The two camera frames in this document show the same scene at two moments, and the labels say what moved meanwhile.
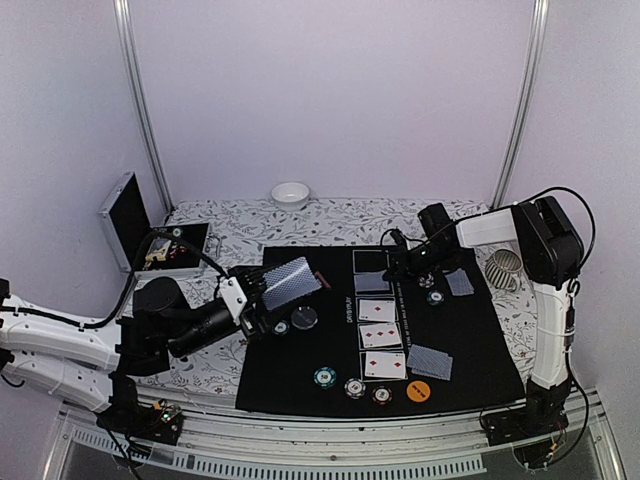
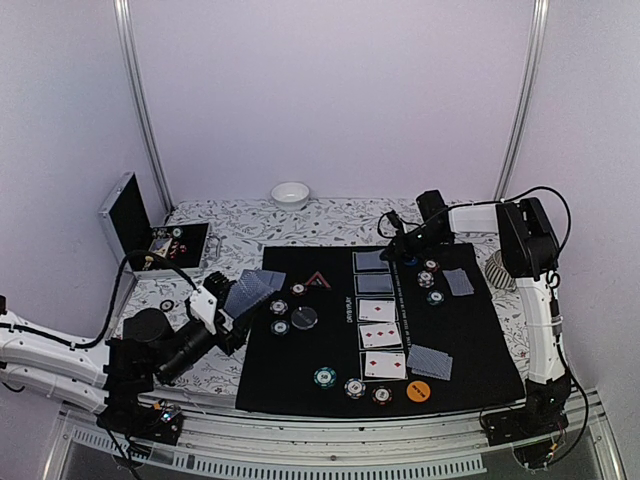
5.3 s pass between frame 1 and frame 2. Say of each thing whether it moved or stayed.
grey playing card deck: moved
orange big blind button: stayed
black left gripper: moved
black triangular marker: stayed
